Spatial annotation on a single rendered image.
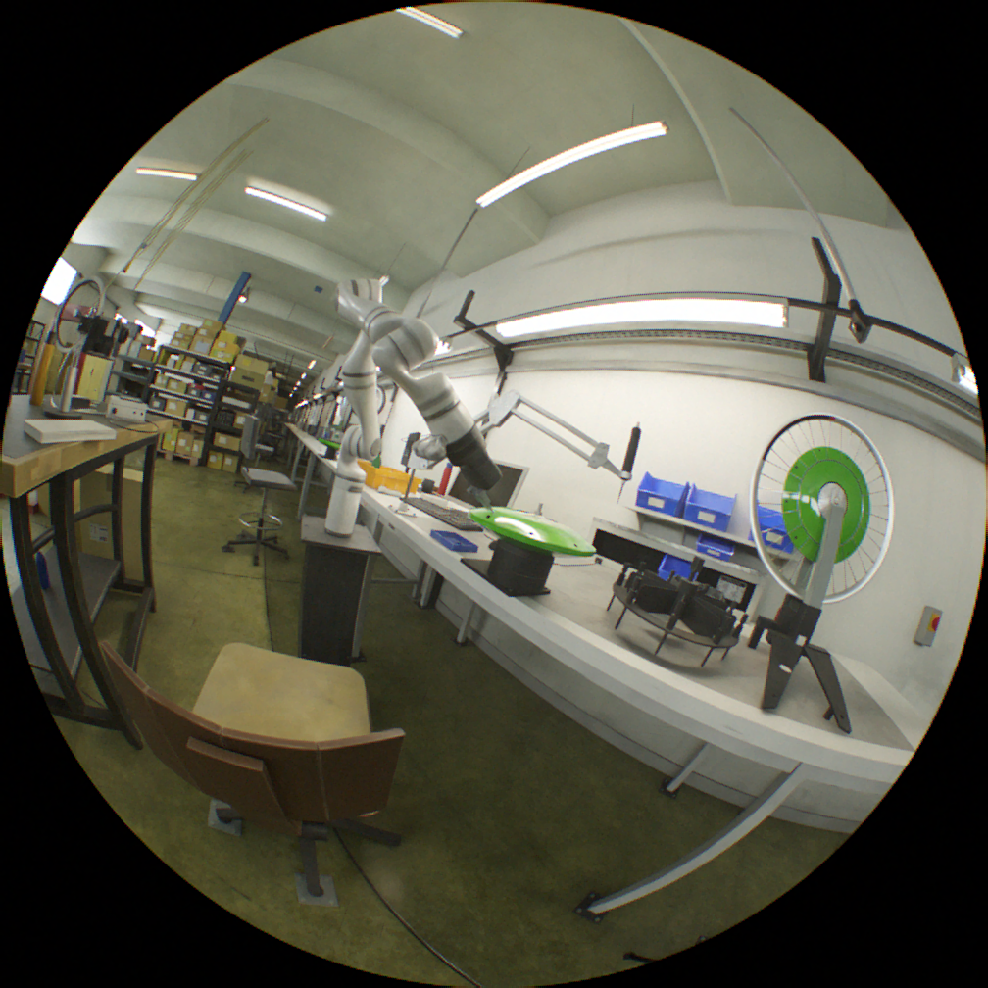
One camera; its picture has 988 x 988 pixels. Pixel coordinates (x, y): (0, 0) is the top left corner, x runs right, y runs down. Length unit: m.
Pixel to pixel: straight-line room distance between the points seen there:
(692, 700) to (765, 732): 0.16
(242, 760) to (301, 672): 0.47
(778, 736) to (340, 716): 0.77
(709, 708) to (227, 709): 0.82
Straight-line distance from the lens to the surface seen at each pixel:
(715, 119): 2.66
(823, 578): 0.85
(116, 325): 1.19
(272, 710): 0.66
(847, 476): 0.97
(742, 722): 0.57
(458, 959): 1.17
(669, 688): 0.55
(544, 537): 0.56
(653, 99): 3.17
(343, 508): 0.89
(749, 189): 2.88
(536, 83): 3.25
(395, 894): 1.15
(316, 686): 0.72
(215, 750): 0.31
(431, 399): 0.47
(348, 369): 0.77
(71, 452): 0.87
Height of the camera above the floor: 1.14
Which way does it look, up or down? 2 degrees down
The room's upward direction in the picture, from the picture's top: 17 degrees clockwise
